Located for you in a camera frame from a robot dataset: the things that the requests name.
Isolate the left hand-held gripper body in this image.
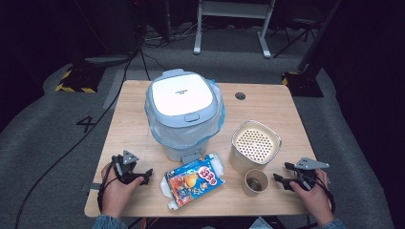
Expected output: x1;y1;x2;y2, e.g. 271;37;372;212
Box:
111;150;141;186

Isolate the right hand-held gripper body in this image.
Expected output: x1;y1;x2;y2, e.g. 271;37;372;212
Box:
292;156;330;191

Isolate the brown paper cup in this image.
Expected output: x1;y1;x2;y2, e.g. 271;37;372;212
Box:
243;168;270;198

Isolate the colourful snack box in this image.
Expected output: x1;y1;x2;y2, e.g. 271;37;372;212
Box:
160;152;226;211

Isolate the white and blue trash bin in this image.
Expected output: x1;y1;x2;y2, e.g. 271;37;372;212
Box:
144;68;226;163

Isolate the person's right hand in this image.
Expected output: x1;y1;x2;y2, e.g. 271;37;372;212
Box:
289;169;335;227

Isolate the person's left hand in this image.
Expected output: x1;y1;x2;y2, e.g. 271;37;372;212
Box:
100;163;145;220

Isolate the beige perforated container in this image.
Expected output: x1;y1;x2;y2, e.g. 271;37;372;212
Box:
228;119;283;176

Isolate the blue plastic bin liner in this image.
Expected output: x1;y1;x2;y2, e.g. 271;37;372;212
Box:
144;79;226;151

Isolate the black stand with striped base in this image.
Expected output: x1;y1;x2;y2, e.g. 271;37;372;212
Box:
54;61;107;94
281;0;344;98

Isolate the black tripod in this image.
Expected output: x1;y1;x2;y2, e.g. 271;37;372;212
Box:
270;12;323;59

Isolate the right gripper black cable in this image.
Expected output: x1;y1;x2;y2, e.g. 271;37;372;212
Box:
294;168;337;216

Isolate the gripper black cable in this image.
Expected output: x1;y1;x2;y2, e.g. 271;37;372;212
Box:
96;155;123;214
294;168;337;216

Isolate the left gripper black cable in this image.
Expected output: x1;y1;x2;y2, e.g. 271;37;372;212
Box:
96;155;123;214

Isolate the long black floor cable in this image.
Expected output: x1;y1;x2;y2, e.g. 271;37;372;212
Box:
12;47;142;229

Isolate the grey floor cable cover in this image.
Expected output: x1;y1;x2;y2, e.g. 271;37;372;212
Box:
102;69;129;111

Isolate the short black floor cable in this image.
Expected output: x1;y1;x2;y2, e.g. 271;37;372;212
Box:
139;52;168;81

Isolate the white metal desk frame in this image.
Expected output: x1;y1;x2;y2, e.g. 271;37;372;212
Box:
193;0;277;59

